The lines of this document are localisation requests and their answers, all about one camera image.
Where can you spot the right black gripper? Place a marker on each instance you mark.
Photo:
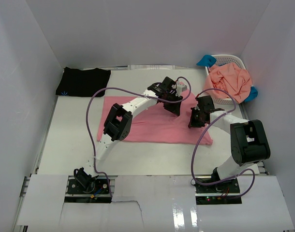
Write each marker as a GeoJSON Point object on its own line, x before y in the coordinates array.
{"type": "Point", "coordinates": [193, 123]}

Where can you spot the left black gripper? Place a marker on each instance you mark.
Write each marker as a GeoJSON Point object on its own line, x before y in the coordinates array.
{"type": "Point", "coordinates": [175, 108]}

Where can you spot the pink t shirt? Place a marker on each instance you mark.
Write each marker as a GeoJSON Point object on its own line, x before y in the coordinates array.
{"type": "Point", "coordinates": [156, 125]}

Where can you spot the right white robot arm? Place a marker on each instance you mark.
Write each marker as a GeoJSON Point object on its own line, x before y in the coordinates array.
{"type": "Point", "coordinates": [248, 141]}

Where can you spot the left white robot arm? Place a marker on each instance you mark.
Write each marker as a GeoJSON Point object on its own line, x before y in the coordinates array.
{"type": "Point", "coordinates": [117, 125]}

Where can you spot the blue t shirt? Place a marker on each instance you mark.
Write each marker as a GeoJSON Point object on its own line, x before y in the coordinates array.
{"type": "Point", "coordinates": [208, 61]}

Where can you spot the salmon orange t shirt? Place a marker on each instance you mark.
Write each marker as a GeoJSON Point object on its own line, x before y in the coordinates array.
{"type": "Point", "coordinates": [228, 80]}

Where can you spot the white paper sheets at back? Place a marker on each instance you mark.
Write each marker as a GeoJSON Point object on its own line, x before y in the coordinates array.
{"type": "Point", "coordinates": [141, 67]}

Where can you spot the white perforated laundry basket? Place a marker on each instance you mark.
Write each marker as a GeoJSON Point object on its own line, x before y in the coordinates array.
{"type": "Point", "coordinates": [222, 59]}

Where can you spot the folded black t shirt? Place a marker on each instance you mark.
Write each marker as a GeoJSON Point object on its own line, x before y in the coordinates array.
{"type": "Point", "coordinates": [82, 83]}

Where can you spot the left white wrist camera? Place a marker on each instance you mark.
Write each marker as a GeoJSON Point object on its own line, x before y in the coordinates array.
{"type": "Point", "coordinates": [180, 87]}

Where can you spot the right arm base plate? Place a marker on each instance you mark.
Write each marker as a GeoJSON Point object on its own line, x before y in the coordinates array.
{"type": "Point", "coordinates": [220, 194]}

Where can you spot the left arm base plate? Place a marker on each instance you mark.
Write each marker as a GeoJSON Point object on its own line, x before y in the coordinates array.
{"type": "Point", "coordinates": [96, 192]}

